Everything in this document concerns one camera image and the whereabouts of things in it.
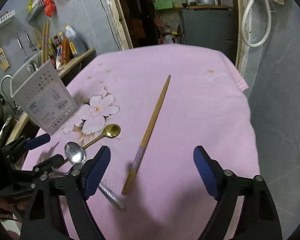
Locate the silver ornate handle knife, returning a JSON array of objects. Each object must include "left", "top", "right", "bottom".
[{"left": 98, "top": 182, "right": 126, "bottom": 211}]

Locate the wooden chopstick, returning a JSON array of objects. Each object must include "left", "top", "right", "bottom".
[{"left": 121, "top": 75, "right": 171, "bottom": 196}]

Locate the gold spoon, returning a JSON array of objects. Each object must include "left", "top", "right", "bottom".
[{"left": 56, "top": 123, "right": 122, "bottom": 169}]

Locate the silver spoon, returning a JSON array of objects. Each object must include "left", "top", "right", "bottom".
[{"left": 49, "top": 141, "right": 87, "bottom": 176}]

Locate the left hand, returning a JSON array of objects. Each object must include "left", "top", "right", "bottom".
[{"left": 0, "top": 198, "right": 29, "bottom": 211}]

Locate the white perforated utensil holder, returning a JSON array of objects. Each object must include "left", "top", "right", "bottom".
[{"left": 0, "top": 59, "right": 78, "bottom": 135}]

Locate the wooden grater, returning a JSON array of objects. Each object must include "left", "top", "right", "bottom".
[{"left": 0, "top": 46, "right": 10, "bottom": 72}]

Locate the pink floral tablecloth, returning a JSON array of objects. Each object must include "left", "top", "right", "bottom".
[{"left": 23, "top": 45, "right": 260, "bottom": 239}]

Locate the wooden shelf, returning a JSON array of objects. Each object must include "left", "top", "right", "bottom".
[{"left": 57, "top": 48, "right": 95, "bottom": 79}]

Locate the soy sauce bottle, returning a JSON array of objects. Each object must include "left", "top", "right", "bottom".
[{"left": 65, "top": 25, "right": 87, "bottom": 57}]

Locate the red plastic bag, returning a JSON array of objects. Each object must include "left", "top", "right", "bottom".
[{"left": 44, "top": 0, "right": 56, "bottom": 17}]

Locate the dark grey cabinet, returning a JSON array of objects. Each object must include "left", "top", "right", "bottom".
[{"left": 182, "top": 9, "right": 238, "bottom": 63}]

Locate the green box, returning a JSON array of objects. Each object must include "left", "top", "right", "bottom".
[{"left": 153, "top": 0, "right": 173, "bottom": 10}]

